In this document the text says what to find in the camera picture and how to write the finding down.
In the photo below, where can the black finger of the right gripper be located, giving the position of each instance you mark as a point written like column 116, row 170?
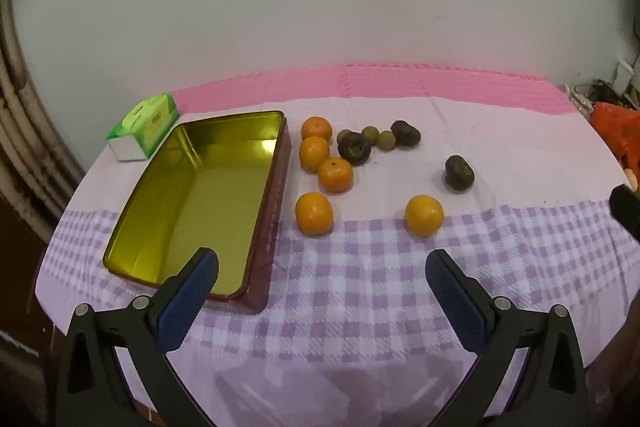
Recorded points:
column 625, row 208

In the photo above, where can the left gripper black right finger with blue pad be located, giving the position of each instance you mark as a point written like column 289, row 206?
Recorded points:
column 551, row 386

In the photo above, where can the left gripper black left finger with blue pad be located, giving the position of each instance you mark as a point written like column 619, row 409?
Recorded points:
column 92, row 387

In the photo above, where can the orange tangerine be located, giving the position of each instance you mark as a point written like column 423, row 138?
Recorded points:
column 424, row 215
column 316, row 127
column 314, row 214
column 335, row 175
column 312, row 152

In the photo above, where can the green tissue box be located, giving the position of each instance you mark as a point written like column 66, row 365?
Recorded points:
column 138, row 134

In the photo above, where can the gold metal tin tray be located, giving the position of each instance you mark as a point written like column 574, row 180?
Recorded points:
column 216, row 183

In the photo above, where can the dark purple mangosteen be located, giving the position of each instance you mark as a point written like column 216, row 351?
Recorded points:
column 458, row 173
column 405, row 134
column 354, row 149

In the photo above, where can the orange red plastic bag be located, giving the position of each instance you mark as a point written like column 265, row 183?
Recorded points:
column 619, row 128

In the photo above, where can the pink purple checkered tablecloth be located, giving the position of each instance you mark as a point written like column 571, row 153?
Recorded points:
column 353, row 336

